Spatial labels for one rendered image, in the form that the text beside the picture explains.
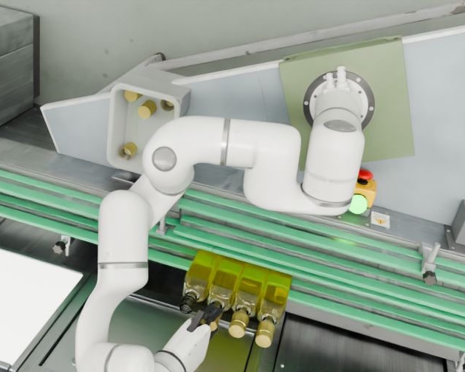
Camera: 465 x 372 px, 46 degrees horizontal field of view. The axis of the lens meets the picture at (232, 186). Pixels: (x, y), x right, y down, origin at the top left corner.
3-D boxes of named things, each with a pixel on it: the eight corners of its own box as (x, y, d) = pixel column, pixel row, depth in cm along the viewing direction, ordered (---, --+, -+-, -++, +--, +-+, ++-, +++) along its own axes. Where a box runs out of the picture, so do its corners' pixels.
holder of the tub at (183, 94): (119, 168, 150) (106, 180, 144) (126, 72, 137) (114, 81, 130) (178, 184, 148) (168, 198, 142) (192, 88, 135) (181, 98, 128)
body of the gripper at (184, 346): (178, 400, 102) (209, 362, 111) (186, 362, 97) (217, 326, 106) (146, 380, 105) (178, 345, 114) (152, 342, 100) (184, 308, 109)
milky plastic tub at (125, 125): (119, 151, 148) (105, 164, 140) (125, 71, 137) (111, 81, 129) (180, 168, 145) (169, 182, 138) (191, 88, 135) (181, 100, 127)
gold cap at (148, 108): (144, 98, 137) (137, 104, 133) (157, 101, 137) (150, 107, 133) (143, 111, 139) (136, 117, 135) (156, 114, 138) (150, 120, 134)
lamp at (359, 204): (345, 207, 132) (345, 212, 129) (350, 190, 129) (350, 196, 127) (364, 212, 131) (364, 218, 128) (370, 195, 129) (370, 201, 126)
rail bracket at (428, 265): (414, 248, 127) (418, 283, 115) (425, 222, 123) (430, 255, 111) (432, 253, 126) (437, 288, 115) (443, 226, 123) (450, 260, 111)
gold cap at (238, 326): (231, 321, 117) (226, 335, 113) (234, 308, 116) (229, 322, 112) (247, 326, 117) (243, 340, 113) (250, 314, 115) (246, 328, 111)
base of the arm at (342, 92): (305, 67, 119) (299, 88, 105) (365, 60, 116) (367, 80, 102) (312, 133, 125) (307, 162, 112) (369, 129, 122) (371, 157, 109)
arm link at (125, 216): (191, 260, 90) (195, 261, 105) (190, 135, 93) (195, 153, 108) (92, 263, 90) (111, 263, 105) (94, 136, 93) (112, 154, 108)
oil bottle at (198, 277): (204, 248, 140) (178, 300, 121) (207, 230, 137) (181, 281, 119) (225, 254, 139) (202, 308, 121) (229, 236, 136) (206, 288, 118)
